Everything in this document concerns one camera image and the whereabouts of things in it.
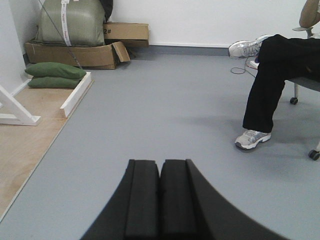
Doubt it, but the grey wheeled chair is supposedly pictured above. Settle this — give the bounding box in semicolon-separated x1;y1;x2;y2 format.
289;26;320;161

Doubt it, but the upper green sandbag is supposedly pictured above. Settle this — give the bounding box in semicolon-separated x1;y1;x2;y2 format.
24;62;87;79

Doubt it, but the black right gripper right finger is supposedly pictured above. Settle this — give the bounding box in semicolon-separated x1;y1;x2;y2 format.
159;159;284;240

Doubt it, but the white power strip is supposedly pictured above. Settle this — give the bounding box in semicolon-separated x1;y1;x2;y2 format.
246;60;259;70

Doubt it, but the grey-green woven sack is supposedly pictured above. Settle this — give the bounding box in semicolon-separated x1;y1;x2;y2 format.
34;0;105;47

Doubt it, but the plywood base platform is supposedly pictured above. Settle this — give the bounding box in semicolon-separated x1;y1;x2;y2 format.
0;89;75;219

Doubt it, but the open cardboard box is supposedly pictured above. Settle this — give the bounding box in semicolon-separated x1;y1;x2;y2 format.
24;41;131;70

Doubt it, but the lower green sandbag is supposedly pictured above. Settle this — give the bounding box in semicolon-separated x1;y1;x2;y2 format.
27;76;82;89

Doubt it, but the closed cardboard box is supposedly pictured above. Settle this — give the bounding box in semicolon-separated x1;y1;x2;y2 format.
103;22;149;48

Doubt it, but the seated person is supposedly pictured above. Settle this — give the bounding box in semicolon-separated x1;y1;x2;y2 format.
228;0;320;151

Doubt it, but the white far edge rail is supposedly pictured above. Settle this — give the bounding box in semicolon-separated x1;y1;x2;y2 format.
60;72;93;118

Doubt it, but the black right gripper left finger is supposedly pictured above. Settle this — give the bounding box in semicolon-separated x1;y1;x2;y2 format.
82;159;159;240

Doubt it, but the thin floor cable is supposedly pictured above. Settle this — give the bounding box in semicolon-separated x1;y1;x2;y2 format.
230;56;260;75

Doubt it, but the thin dark rod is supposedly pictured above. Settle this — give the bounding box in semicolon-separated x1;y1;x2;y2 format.
38;0;83;69

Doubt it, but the black jacket behind sack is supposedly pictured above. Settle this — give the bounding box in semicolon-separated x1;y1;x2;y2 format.
100;0;114;22

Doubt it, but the green sandbag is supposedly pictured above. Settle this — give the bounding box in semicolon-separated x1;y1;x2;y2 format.
27;76;82;89
24;62;87;79

